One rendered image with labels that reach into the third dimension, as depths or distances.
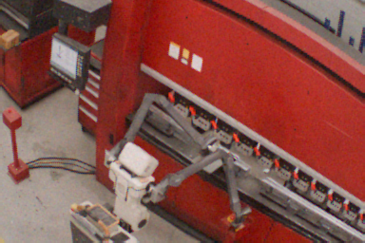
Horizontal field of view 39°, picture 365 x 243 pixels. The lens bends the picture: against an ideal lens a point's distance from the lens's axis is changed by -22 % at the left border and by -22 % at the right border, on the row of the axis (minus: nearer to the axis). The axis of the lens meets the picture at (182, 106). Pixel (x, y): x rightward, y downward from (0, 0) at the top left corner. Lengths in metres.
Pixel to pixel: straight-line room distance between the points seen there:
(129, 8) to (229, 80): 0.89
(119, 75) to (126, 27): 0.44
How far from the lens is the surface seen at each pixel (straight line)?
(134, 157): 4.01
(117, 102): 4.95
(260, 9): 3.97
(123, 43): 4.67
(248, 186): 4.66
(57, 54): 4.80
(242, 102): 4.38
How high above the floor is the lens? 3.99
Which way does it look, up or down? 36 degrees down
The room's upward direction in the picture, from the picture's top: 10 degrees clockwise
